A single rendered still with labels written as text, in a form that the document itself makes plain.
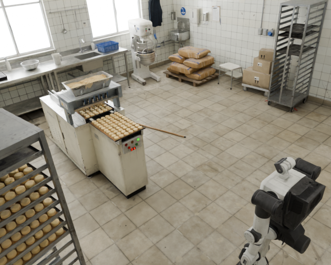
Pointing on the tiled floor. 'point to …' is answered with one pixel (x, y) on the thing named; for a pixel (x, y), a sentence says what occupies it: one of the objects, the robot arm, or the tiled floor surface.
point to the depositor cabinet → (73, 135)
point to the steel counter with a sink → (86, 62)
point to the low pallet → (190, 78)
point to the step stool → (231, 71)
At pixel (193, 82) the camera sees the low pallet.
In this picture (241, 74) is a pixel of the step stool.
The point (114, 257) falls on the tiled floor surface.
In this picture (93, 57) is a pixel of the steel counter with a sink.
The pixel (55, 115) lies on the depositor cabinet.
